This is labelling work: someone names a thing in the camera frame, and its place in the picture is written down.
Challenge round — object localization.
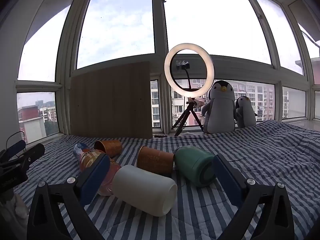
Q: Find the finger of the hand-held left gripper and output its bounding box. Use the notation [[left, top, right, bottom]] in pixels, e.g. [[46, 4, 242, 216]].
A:
[[0, 140, 27, 165], [10, 143, 46, 178]]

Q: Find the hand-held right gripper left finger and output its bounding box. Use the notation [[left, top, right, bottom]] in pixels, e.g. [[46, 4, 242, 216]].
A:
[[26, 152, 112, 240]]

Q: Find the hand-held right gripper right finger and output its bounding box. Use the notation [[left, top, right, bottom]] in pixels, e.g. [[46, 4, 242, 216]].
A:
[[212, 154, 295, 240]]

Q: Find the white cup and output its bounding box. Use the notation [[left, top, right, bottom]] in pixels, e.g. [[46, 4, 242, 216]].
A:
[[112, 164, 178, 217]]

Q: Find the small brown cup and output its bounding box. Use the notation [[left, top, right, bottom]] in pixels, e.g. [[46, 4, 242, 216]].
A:
[[94, 139, 123, 158]]

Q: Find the green cup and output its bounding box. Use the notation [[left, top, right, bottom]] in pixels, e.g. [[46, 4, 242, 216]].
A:
[[174, 146, 217, 188]]

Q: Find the large brown cup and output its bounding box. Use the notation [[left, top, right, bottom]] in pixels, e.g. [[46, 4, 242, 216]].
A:
[[136, 145, 175, 177]]

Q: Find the plastic bottle with orange label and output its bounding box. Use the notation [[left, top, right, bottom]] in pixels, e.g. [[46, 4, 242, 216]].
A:
[[73, 142, 122, 196]]

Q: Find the white cloth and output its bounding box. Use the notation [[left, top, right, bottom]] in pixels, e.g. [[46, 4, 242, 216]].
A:
[[0, 192, 30, 230]]

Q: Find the blue striped blanket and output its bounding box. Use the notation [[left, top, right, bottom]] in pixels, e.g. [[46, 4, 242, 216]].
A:
[[12, 119, 320, 240]]

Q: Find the small penguin plush toy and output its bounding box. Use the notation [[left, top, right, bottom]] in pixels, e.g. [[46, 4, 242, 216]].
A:
[[235, 96, 258, 128]]

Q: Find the large penguin plush toy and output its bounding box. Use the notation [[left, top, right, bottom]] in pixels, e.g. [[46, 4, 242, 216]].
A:
[[201, 80, 238, 134]]

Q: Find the wooden board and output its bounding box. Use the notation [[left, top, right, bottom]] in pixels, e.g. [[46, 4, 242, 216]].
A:
[[69, 61, 153, 139]]

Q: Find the black tripod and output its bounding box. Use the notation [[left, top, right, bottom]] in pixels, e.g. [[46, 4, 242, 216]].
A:
[[171, 96, 204, 137]]

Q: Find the black phone holder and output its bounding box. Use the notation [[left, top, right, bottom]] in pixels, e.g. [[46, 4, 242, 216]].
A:
[[176, 59, 193, 92]]

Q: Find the black cable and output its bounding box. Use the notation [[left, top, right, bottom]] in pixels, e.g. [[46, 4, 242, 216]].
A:
[[5, 131, 26, 150]]

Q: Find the ring light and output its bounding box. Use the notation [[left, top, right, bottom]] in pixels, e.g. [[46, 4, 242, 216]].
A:
[[164, 43, 215, 97]]

